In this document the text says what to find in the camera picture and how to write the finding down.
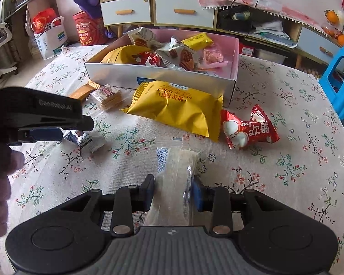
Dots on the pink snack packet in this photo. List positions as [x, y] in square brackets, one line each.
[213, 56]

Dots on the clear plastic snack packet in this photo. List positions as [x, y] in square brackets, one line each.
[175, 172]

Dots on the clear jar of oranges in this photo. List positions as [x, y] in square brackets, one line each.
[330, 31]

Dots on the blue plastic stool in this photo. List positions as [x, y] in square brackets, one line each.
[341, 86]

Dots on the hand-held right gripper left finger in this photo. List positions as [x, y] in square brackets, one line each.
[147, 193]

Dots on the egg tray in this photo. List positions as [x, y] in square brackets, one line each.
[312, 73]

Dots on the grey blue drawer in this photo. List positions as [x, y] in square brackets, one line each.
[318, 44]

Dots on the low wooden cabinet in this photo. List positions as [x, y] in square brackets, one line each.
[292, 51]

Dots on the red plastic bag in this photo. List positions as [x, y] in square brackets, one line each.
[44, 20]

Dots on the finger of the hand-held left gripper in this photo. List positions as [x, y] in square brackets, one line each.
[46, 135]
[74, 124]

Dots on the black bag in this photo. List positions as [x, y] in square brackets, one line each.
[235, 20]

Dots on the red snack packet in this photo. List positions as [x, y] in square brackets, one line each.
[149, 59]
[246, 131]

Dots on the pink cardboard box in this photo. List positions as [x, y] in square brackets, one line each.
[175, 76]

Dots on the long brown snack packet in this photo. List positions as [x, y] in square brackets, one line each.
[80, 93]

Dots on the yellow snack packet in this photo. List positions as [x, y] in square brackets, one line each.
[175, 108]
[120, 54]
[197, 40]

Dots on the red round gift tub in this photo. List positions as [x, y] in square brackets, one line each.
[89, 30]

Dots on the pink patterned cloth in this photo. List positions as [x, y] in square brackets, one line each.
[261, 3]

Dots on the clear cracker packet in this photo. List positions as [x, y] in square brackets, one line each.
[107, 96]

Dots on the small blue white packet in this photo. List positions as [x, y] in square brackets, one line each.
[89, 143]

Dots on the person's left hand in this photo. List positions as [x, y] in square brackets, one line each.
[0, 194]

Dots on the white green snack packet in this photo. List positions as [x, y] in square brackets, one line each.
[176, 44]

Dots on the floral tablecloth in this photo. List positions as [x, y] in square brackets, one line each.
[275, 177]

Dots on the wooden desk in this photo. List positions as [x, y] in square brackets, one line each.
[31, 3]

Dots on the white paper shopping bag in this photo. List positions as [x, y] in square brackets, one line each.
[50, 43]

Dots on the orange fruit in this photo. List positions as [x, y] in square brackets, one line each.
[332, 17]
[343, 40]

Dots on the white walnut snack packet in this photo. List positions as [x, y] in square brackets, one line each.
[142, 38]
[186, 58]

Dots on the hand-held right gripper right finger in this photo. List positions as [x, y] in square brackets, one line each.
[197, 195]

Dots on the pile of papers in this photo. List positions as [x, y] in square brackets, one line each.
[272, 34]

